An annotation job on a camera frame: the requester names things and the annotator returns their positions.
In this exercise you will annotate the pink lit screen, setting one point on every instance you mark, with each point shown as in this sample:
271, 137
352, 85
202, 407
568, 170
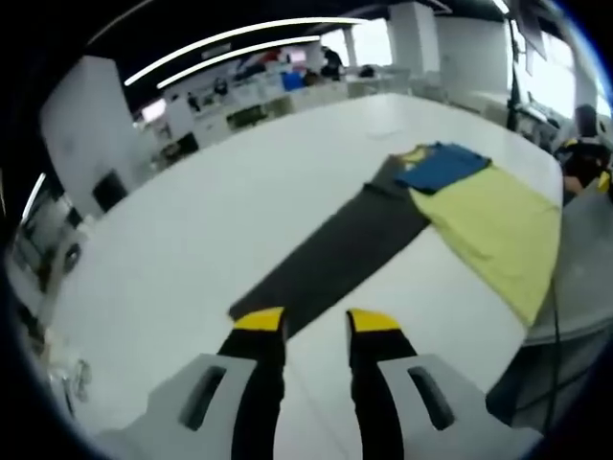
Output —
153, 111

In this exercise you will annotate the grey mesh chair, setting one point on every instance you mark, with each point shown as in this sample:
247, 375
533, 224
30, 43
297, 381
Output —
574, 287

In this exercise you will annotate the blue bin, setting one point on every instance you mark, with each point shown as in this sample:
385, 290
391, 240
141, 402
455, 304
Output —
293, 81

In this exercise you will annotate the black monitor stand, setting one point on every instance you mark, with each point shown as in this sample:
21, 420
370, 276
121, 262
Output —
515, 96

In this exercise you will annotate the long white workbench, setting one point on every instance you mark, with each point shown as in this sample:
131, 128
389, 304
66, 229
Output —
306, 98

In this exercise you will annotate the linear ceiling light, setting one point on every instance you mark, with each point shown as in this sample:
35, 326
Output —
263, 29
268, 45
501, 6

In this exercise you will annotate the dark wall monitor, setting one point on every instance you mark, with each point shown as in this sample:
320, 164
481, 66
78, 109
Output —
531, 29

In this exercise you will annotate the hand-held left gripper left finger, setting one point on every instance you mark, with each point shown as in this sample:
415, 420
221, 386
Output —
261, 383

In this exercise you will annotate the black cabinet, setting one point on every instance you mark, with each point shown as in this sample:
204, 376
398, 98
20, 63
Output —
110, 191

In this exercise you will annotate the white cabinet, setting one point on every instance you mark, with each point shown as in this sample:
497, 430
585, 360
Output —
179, 120

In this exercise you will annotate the yellow blue grey garment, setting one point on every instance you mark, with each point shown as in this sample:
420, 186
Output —
493, 220

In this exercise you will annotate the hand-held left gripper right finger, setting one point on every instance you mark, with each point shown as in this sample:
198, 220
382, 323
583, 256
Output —
378, 383

